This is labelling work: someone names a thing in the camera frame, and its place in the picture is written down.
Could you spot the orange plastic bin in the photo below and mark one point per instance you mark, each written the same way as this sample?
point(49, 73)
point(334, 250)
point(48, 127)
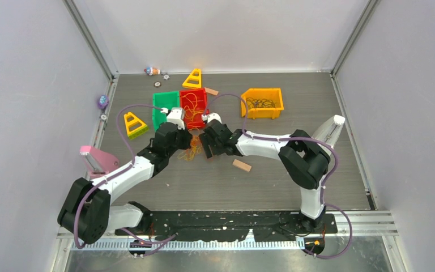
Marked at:
point(262, 103)

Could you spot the small toy figurine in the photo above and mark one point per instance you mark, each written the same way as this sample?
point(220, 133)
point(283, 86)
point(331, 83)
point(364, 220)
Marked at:
point(151, 71)

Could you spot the tan wooden block far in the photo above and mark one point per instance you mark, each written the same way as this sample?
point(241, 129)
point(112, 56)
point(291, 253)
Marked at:
point(211, 91)

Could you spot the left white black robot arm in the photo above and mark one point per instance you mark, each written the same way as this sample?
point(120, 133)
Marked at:
point(87, 211)

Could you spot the yellow triangle block near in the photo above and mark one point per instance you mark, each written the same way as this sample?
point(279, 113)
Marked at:
point(134, 126)

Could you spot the red plastic bin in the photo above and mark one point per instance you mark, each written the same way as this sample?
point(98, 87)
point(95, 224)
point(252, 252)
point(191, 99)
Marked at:
point(193, 102)

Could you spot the tan wooden block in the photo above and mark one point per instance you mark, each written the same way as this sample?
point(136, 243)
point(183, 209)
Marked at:
point(241, 165)
point(211, 91)

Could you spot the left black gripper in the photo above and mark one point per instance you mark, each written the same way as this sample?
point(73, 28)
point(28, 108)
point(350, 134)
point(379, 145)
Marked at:
point(187, 137)

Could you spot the pink gripper stand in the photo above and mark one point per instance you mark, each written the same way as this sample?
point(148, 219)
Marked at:
point(98, 163)

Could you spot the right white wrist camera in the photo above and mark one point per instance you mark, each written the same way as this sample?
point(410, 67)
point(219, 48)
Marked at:
point(210, 120)

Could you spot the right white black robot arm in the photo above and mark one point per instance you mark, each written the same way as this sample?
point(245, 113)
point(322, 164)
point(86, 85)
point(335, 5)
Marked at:
point(305, 159)

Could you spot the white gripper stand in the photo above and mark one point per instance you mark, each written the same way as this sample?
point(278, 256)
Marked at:
point(329, 132)

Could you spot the purple toy block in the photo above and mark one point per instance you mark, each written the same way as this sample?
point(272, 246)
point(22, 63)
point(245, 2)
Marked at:
point(102, 102)

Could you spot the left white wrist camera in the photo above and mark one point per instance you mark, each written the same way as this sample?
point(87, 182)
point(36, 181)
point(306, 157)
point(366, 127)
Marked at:
point(175, 116)

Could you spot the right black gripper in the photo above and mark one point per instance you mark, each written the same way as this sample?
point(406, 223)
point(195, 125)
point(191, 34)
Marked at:
point(207, 140)

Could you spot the green plastic bin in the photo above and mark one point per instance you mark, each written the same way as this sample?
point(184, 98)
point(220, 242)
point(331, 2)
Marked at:
point(167, 100)

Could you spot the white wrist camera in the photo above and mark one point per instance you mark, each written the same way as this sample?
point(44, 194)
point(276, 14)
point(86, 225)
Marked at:
point(175, 116)
point(210, 120)

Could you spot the tan wooden block near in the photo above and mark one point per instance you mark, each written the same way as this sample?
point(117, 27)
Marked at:
point(241, 165)

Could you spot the yellow triangle block far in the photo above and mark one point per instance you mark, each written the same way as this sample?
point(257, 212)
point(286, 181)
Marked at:
point(193, 80)

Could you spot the yellow triangle block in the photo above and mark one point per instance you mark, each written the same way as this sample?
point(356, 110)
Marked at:
point(193, 80)
point(134, 126)

